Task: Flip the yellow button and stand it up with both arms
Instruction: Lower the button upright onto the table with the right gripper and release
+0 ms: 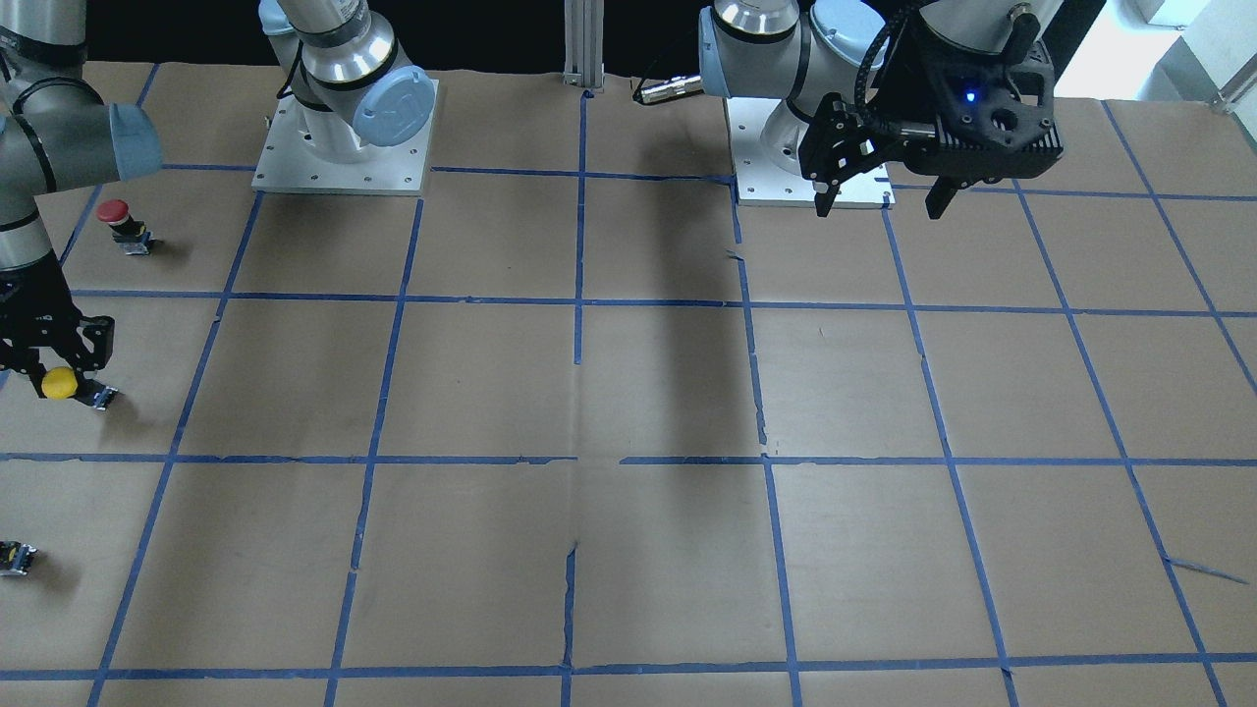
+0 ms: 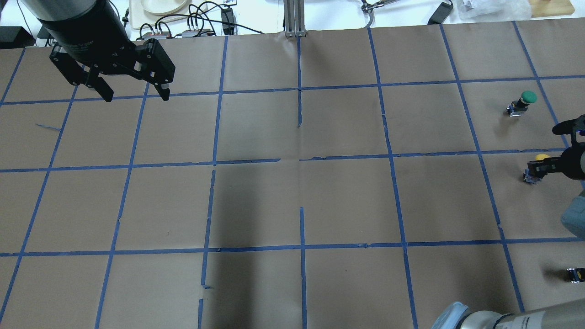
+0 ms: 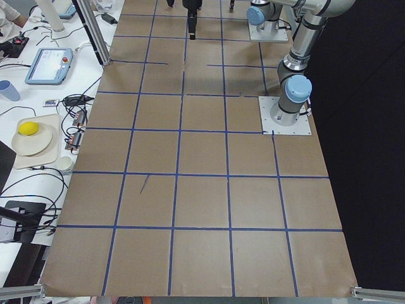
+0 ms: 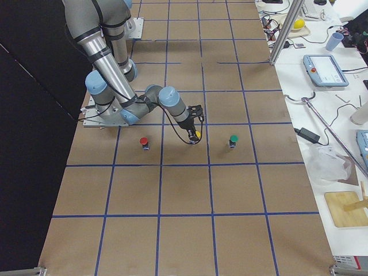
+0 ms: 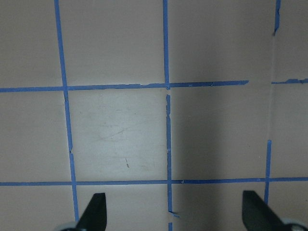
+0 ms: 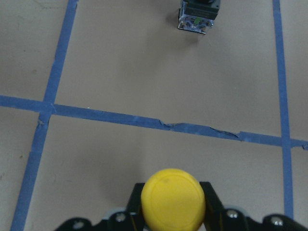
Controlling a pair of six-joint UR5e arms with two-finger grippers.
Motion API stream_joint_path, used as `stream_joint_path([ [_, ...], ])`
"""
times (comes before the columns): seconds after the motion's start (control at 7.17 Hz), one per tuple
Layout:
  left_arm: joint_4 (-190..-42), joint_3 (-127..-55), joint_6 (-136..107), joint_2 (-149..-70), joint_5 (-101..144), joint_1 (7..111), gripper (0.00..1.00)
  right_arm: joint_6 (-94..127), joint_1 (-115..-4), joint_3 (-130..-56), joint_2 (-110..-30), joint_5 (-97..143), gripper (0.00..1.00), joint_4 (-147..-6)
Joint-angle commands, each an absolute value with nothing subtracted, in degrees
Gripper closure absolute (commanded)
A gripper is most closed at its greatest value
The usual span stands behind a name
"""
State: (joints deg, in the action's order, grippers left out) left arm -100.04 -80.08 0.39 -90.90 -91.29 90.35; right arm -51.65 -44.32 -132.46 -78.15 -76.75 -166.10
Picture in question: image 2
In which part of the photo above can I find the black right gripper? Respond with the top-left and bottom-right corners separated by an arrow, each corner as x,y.
528,115 -> 585,180

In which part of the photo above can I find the aluminium frame post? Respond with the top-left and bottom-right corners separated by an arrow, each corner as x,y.
283,0 -> 307,38

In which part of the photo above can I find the small black switch block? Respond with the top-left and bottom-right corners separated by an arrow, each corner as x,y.
565,267 -> 585,283

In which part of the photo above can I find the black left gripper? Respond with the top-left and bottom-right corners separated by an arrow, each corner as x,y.
38,5 -> 176,102

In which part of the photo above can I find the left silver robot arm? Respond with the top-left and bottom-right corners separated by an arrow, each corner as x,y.
24,0 -> 176,102

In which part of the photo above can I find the clear plastic bag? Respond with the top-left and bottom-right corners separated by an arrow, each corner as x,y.
453,0 -> 532,21

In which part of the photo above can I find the green push button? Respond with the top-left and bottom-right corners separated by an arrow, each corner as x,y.
506,91 -> 537,118

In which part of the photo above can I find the black power adapter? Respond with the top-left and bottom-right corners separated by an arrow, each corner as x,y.
427,0 -> 454,25

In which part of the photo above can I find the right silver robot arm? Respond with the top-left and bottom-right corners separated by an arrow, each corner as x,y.
432,115 -> 585,329

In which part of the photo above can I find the yellow push button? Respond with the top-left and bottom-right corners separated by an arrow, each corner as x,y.
523,154 -> 551,185

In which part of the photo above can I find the wooden cutting board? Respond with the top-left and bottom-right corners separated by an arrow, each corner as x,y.
528,0 -> 576,18

